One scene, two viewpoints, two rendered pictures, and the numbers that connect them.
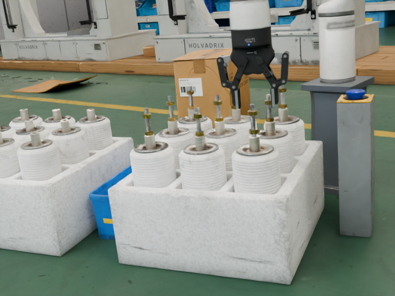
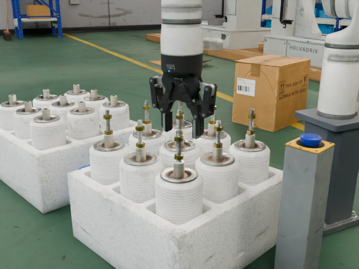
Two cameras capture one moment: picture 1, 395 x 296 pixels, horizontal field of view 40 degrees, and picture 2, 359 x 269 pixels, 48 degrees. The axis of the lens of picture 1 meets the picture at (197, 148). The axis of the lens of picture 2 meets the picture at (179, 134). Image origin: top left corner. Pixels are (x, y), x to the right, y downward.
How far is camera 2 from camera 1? 0.52 m
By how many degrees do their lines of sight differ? 20
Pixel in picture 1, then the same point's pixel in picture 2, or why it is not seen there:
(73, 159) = (80, 135)
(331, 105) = not seen: hidden behind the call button
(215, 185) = (142, 197)
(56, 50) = not seen: hidden behind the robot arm
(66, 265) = (39, 223)
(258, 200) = (158, 227)
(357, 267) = not seen: outside the picture
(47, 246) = (37, 203)
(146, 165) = (95, 161)
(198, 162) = (127, 173)
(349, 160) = (289, 206)
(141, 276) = (76, 255)
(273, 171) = (185, 201)
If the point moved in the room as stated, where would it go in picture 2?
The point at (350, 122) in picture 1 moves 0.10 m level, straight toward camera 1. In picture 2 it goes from (295, 168) to (273, 187)
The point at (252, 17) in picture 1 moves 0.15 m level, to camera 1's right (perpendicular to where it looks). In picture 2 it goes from (173, 43) to (263, 47)
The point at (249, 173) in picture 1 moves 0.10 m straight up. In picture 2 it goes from (161, 197) to (161, 149)
